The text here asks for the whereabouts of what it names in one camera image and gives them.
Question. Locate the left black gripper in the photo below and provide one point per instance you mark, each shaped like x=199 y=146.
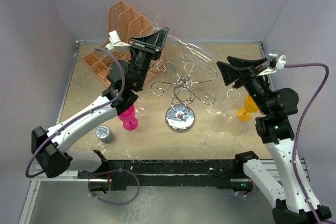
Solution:
x=151 y=44

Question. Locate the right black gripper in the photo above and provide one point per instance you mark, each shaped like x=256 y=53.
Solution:
x=230 y=73

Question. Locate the clear champagne flute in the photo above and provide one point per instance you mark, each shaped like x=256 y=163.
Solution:
x=193 y=53

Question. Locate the clear wine glass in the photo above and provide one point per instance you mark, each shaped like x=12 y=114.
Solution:
x=228 y=103
x=139 y=109

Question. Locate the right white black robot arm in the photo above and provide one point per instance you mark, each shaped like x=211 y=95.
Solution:
x=292 y=199

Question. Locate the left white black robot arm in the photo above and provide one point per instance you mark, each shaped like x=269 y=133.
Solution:
x=131 y=63

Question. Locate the chrome wine glass rack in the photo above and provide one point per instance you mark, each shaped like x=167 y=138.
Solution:
x=180 y=117

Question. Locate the orange plastic file organizer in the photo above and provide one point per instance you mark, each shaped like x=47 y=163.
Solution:
x=128 y=23

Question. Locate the yellow plastic goblet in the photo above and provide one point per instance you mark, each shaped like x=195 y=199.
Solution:
x=249 y=107

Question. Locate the pink plastic goblet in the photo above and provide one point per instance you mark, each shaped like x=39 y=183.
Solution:
x=130 y=122

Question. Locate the small round tin can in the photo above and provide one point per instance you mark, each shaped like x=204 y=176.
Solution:
x=104 y=134

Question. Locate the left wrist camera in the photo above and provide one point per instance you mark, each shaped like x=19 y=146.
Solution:
x=115 y=43

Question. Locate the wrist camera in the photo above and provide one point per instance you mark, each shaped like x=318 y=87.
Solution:
x=277 y=61
x=115 y=43

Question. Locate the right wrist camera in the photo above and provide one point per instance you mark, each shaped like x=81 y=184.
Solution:
x=277 y=61

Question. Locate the black base frame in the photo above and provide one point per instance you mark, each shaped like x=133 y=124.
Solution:
x=218 y=173

